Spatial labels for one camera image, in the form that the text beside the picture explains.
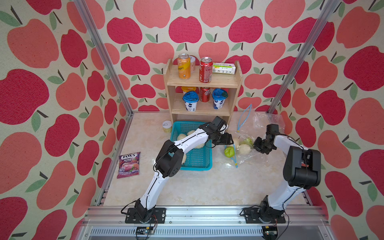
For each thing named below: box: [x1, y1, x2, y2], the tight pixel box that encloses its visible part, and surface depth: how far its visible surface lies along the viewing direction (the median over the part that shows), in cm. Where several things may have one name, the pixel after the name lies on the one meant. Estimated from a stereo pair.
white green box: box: [212, 62, 236, 75], surface depth 81 cm
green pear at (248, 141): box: [243, 137, 254, 147], surface depth 98 cm
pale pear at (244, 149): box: [238, 144, 251, 155], surface depth 93 cm
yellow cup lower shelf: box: [181, 86, 197, 95], surface depth 93 cm
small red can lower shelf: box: [199, 87, 211, 103], surface depth 94 cm
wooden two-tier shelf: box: [163, 58, 243, 126], surface depth 90 cm
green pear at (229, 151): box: [224, 146, 235, 158], surface depth 93 cm
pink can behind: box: [190, 55, 196, 73], surface depth 82 cm
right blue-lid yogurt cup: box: [212, 88, 229, 110], surface depth 90 cm
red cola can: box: [199, 56, 214, 84], surface depth 71 cm
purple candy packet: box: [117, 151, 141, 179], surface depth 90 cm
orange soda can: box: [177, 53, 191, 80], surface depth 73 cm
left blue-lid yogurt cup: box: [182, 91, 200, 112], surface depth 90 cm
